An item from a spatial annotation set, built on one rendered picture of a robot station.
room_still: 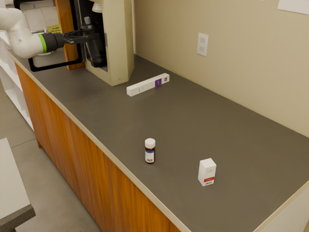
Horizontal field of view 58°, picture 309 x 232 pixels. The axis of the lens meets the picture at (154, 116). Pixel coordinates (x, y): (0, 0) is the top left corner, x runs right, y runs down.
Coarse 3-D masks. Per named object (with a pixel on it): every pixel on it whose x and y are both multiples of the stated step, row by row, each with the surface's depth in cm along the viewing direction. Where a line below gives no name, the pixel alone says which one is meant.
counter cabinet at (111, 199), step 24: (24, 72) 198; (24, 96) 229; (48, 96) 167; (48, 120) 189; (48, 144) 217; (72, 144) 160; (72, 168) 181; (96, 168) 140; (96, 192) 155; (120, 192) 123; (96, 216) 174; (120, 216) 135; (144, 216) 110; (288, 216) 99
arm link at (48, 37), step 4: (44, 32) 137; (48, 32) 136; (44, 36) 134; (48, 36) 135; (52, 36) 136; (48, 40) 134; (52, 40) 135; (56, 40) 138; (48, 44) 135; (52, 44) 136; (56, 44) 137; (48, 48) 136; (52, 48) 137; (56, 48) 139
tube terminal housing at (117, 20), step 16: (96, 0) 137; (112, 0) 134; (128, 0) 149; (112, 16) 138; (128, 16) 151; (112, 32) 142; (128, 32) 154; (112, 48) 146; (128, 48) 157; (112, 64) 150; (128, 64) 159; (112, 80) 154; (128, 80) 162
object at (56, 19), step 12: (48, 0) 147; (60, 0) 150; (24, 12) 144; (36, 12) 147; (48, 12) 150; (60, 12) 153; (36, 24) 149; (48, 24) 152; (60, 24) 156; (72, 24) 159; (60, 48) 162; (72, 48) 165; (36, 60) 158; (48, 60) 161; (60, 60) 165; (72, 60) 169
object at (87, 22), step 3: (84, 18) 145; (87, 18) 145; (87, 21) 145; (90, 21) 147; (93, 21) 148; (81, 24) 147; (84, 24) 146; (87, 24) 146; (90, 24) 145; (93, 24) 145; (96, 24) 147; (81, 27) 146; (84, 27) 145; (87, 27) 145; (90, 27) 145
